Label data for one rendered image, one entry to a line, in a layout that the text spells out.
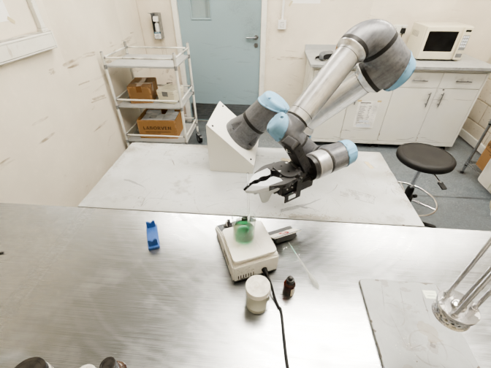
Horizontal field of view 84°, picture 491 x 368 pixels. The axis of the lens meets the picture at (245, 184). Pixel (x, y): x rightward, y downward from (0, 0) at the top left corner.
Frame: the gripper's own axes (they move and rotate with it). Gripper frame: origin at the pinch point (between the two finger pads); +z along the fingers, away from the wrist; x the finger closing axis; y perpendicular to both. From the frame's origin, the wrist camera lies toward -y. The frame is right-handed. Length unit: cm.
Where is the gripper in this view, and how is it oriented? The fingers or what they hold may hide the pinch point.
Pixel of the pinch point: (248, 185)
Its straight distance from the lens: 64.5
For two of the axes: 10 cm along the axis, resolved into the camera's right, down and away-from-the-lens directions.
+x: -5.3, -5.1, 6.7
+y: 0.2, 7.9, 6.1
